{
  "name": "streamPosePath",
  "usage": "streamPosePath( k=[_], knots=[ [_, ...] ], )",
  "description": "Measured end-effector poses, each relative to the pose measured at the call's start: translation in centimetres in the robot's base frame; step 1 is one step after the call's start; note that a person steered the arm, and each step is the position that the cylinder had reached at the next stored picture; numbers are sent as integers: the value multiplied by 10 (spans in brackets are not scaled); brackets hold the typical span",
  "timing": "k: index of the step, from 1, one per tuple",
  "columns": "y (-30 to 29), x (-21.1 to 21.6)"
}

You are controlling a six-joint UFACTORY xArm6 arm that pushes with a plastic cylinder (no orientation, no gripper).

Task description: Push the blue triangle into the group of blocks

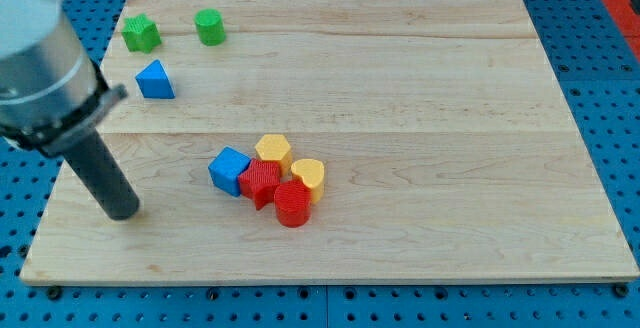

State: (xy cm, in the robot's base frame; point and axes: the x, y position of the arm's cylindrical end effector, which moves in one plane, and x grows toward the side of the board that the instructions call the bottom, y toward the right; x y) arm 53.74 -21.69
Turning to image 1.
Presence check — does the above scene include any green star block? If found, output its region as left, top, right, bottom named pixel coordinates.
left=121, top=13, right=162, bottom=53

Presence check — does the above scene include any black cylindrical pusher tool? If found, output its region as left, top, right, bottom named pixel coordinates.
left=63, top=131, right=140, bottom=221

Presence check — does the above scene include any yellow heart block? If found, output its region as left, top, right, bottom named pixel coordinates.
left=291, top=158, right=325, bottom=204

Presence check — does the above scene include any blue cube block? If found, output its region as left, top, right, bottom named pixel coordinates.
left=208, top=146, right=251, bottom=197

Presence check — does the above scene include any red star block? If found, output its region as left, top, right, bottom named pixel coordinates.
left=238, top=159, right=281, bottom=211

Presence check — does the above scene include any red strip at right edge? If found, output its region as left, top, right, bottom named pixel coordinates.
left=601, top=0, right=639, bottom=59

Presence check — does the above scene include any red cylinder block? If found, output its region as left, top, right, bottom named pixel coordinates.
left=274, top=180, right=311, bottom=228

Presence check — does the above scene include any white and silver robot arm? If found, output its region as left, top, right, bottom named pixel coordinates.
left=1, top=0, right=127, bottom=156

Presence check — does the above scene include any green cylinder block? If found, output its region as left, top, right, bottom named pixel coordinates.
left=194, top=9, right=226, bottom=46

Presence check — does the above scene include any yellow hexagon block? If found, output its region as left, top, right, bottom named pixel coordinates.
left=254, top=134, right=293, bottom=176

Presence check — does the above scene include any blue triangle block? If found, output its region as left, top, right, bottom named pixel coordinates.
left=135, top=60, right=175, bottom=99

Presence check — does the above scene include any wooden board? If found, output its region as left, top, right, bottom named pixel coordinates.
left=20, top=0, right=639, bottom=287

